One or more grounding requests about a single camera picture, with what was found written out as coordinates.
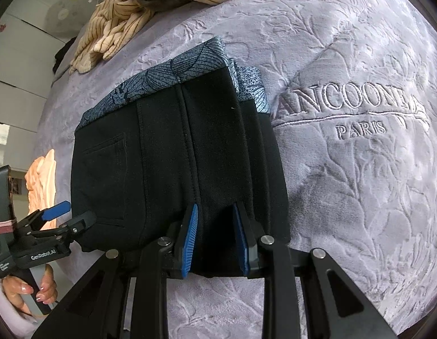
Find grey embossed plush blanket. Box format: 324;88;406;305
35;0;437;339

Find white fan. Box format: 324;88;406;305
42;0;78;38

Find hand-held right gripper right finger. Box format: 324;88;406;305
232;201;399;339

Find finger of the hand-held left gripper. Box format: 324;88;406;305
57;211;97;246
16;200;72;231

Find black pants with patterned waistband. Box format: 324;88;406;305
70;37;291;278

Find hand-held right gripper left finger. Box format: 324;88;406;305
31;203;200;339

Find person's left hand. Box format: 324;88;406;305
2;273;59;316

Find cream striped cloth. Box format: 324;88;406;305
69;0;157;75

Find peach cloth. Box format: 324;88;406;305
24;149;58;230

